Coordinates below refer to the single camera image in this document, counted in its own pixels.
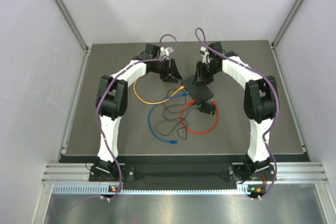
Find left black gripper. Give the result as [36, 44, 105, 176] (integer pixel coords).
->
[152, 58, 183, 83]

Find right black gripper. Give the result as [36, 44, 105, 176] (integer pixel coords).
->
[193, 61, 221, 87]

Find yellow ethernet cable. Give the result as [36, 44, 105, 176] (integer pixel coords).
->
[133, 76, 185, 104]

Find black network switch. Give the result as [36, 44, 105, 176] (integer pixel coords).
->
[181, 76, 214, 105]

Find blue ethernet cable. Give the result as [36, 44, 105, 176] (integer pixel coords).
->
[148, 91, 190, 145]

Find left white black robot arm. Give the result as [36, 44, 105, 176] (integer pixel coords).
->
[94, 44, 182, 180]

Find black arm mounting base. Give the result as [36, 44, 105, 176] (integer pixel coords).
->
[89, 163, 276, 190]

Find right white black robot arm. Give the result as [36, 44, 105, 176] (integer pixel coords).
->
[192, 41, 279, 180]

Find black power adapter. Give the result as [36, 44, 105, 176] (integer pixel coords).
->
[199, 102, 216, 116]

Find red ethernet cable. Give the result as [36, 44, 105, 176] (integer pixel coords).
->
[180, 99, 220, 135]

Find thin black power cord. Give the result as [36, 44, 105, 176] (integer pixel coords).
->
[154, 89, 190, 141]

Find aluminium frame rail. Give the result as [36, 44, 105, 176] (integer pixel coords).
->
[42, 162, 328, 184]

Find grey slotted cable duct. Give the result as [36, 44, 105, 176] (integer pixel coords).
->
[52, 184, 266, 196]

